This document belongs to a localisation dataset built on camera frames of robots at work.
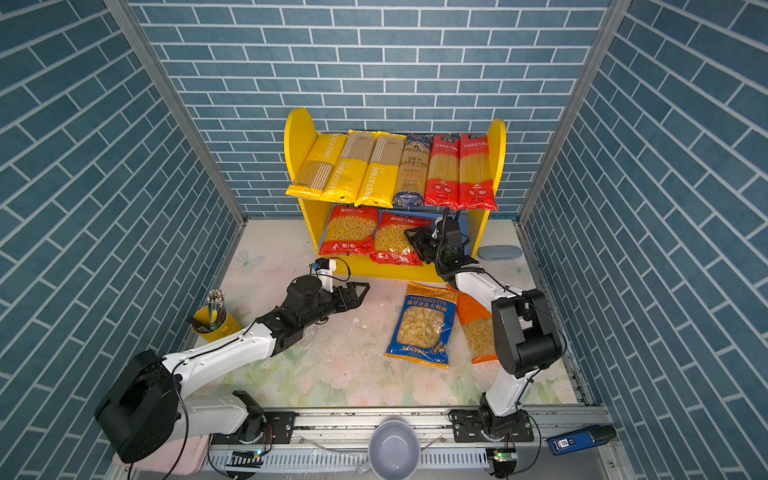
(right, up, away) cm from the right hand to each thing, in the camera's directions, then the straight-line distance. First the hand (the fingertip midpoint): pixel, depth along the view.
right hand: (403, 231), depth 90 cm
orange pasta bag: (+23, -29, -1) cm, 37 cm away
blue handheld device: (+42, -50, -20) cm, 68 cm away
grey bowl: (-2, -54, -19) cm, 57 cm away
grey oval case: (+38, -7, +25) cm, 46 cm away
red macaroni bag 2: (-4, -4, -1) cm, 6 cm away
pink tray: (-49, -53, -22) cm, 75 cm away
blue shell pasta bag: (+6, -28, -3) cm, 29 cm away
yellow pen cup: (-53, -26, -8) cm, 59 cm away
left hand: (-11, -17, -8) cm, 22 cm away
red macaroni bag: (-17, 0, +4) cm, 17 cm away
